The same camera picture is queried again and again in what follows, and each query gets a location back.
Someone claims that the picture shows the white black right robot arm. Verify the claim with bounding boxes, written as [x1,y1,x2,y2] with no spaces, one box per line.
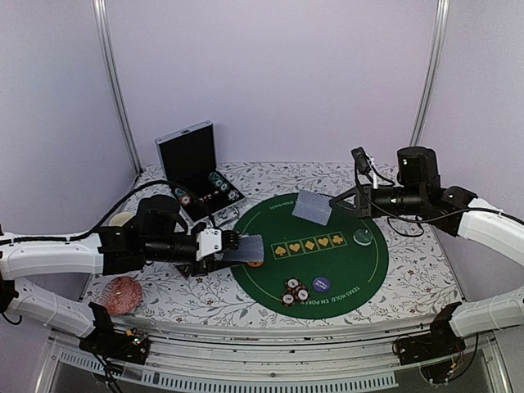
[329,147,523,357]

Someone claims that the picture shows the white ceramic mug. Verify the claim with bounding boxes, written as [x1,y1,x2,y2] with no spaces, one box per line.
[108,211,134,227]

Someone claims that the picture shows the poker chip stack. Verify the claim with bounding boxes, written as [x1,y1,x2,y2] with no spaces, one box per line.
[174,187,192,206]
[208,172,229,192]

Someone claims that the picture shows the red patterned bowl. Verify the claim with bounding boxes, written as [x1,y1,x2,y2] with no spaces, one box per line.
[102,276,142,315]

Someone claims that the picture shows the green dealer button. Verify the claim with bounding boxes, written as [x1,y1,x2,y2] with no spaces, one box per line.
[353,229,374,246]

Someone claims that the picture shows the aluminium frame post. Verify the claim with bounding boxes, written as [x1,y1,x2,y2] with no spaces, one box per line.
[409,0,450,147]
[93,0,142,174]

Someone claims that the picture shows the left poker chip stack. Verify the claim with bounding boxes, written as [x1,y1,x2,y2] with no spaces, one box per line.
[174,187,192,206]

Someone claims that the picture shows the red black 100 chip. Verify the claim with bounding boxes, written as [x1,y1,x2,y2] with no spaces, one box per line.
[285,278,301,292]

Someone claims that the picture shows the blue chips in case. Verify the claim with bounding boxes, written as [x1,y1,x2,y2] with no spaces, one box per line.
[228,190,240,201]

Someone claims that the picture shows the row of dice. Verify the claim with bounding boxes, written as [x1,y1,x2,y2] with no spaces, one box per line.
[198,194,215,205]

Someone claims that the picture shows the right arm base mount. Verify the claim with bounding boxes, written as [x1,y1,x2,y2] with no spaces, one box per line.
[392,329,466,384]

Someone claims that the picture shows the right aluminium frame post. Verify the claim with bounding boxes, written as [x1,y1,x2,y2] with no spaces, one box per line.
[409,0,450,147]

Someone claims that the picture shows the orange big blind button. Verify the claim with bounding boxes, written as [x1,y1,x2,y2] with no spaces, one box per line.
[247,261,264,269]

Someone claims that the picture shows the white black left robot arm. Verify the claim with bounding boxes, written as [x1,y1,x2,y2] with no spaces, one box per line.
[1,194,241,355]

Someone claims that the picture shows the left aluminium frame post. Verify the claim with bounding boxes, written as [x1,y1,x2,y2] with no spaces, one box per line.
[93,0,142,174]

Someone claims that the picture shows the aluminium poker chip case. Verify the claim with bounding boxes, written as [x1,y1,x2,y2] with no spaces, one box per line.
[156,120,246,223]

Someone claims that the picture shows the round green poker mat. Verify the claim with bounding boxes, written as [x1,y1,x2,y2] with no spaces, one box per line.
[232,193,389,319]

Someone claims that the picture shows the purple small blind button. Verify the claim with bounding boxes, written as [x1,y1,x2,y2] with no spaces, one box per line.
[313,277,331,293]

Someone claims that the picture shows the black triangular card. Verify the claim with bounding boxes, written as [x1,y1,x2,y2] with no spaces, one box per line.
[175,264,192,280]

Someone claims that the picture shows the right poker chip stack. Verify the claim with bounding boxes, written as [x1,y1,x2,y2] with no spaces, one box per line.
[208,172,229,192]

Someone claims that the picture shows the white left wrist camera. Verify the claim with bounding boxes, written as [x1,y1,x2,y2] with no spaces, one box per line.
[196,228,222,261]

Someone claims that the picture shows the aluminium front rail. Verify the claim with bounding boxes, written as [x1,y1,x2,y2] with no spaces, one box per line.
[40,314,508,393]

